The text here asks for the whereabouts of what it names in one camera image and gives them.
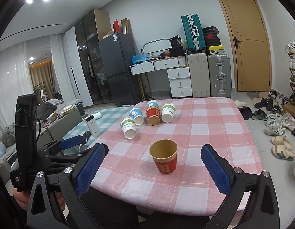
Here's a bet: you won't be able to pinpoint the red kraft paper cup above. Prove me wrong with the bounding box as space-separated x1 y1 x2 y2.
149 139 178 175

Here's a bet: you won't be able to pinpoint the green white cup front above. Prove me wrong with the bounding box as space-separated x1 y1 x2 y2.
120 117 137 139

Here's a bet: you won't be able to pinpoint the green white cup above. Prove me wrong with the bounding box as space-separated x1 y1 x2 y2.
120 117 137 139
161 103 176 123

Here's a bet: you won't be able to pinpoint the blue white cup left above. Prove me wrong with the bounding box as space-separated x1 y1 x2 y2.
129 107 144 126

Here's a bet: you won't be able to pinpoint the blue white cup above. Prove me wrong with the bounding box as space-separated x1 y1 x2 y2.
147 100 159 108
129 107 144 126

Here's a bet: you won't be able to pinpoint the red paper cup lying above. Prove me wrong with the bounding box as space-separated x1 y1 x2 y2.
146 106 160 126

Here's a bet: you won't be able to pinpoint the blue white cup rear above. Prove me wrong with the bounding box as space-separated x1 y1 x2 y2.
147 100 159 108

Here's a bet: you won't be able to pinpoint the green white cup right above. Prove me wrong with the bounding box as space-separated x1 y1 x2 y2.
161 103 176 123

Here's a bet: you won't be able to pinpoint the left hand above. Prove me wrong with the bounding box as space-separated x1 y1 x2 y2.
13 188 65 211

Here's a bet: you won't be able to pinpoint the white power bank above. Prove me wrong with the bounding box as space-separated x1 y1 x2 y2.
84 115 100 138

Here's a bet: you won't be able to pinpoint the teal checkered tablecloth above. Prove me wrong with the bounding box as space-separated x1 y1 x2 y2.
63 106 132 139

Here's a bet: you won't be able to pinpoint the pink checkered tablecloth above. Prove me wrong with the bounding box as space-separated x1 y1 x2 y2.
91 97 263 216

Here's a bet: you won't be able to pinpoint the black refrigerator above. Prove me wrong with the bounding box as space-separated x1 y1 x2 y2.
99 33 142 106

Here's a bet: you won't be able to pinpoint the glass door wardrobe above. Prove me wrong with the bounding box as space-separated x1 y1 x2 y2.
75 9 113 105

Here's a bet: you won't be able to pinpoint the blue plastic bag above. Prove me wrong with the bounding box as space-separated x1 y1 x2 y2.
132 53 148 64

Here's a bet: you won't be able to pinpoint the silver aluminium suitcase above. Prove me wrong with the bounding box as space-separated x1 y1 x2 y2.
208 53 232 98

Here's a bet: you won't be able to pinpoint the white dresser desk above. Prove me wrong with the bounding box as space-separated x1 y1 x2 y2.
130 56 192 98

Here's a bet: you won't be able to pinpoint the beige suitcase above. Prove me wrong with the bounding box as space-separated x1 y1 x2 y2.
187 53 211 98

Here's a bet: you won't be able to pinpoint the shoe rack with shoes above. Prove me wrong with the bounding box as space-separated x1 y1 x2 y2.
285 41 295 104

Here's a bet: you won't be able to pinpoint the stacked shoe boxes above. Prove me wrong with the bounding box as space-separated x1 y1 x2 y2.
202 26 225 55

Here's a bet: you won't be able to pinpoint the wooden door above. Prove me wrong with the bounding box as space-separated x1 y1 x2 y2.
219 0 272 92

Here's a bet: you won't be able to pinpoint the teal suitcase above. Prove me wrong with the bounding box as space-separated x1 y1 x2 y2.
181 15 206 53

